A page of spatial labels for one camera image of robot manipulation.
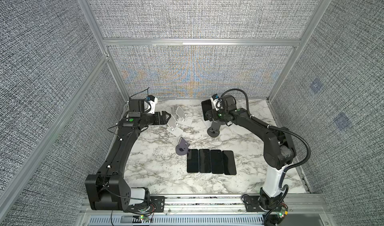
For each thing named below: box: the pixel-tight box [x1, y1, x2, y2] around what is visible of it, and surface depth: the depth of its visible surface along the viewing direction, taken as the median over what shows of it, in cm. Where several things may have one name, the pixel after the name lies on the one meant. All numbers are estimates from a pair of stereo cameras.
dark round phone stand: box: [207, 120, 221, 138], surface depth 97 cm
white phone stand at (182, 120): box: [175, 106, 193, 127], surface depth 103 cm
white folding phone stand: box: [166, 114, 184, 137], surface depth 99 cm
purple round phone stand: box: [175, 137, 190, 156], surface depth 92 cm
